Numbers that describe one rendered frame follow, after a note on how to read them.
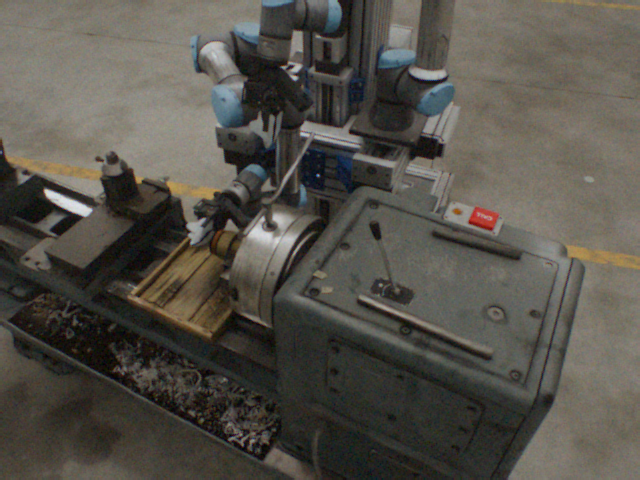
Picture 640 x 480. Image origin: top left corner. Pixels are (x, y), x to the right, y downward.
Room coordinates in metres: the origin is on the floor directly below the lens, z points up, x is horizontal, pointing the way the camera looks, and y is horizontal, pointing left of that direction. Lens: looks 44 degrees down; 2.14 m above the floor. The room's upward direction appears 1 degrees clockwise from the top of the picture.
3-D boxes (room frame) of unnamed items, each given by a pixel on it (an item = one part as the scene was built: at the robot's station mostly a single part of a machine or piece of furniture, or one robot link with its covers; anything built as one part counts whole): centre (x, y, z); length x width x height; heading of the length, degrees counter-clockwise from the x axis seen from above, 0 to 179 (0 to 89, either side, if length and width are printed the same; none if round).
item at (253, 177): (1.34, 0.22, 1.07); 0.11 x 0.08 x 0.09; 153
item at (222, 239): (1.05, 0.24, 1.08); 0.09 x 0.09 x 0.09; 63
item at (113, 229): (1.29, 0.66, 0.95); 0.43 x 0.17 x 0.05; 153
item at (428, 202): (1.05, -0.25, 1.24); 0.09 x 0.08 x 0.03; 63
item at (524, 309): (0.82, -0.26, 1.06); 0.59 x 0.48 x 0.39; 63
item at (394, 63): (1.57, -0.24, 1.33); 0.13 x 0.12 x 0.14; 34
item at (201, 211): (1.20, 0.30, 1.08); 0.12 x 0.09 x 0.08; 153
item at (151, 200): (1.33, 0.60, 0.99); 0.20 x 0.10 x 0.05; 63
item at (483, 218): (0.98, -0.40, 1.26); 0.06 x 0.06 x 0.02; 63
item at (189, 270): (1.10, 0.34, 0.89); 0.36 x 0.30 x 0.04; 153
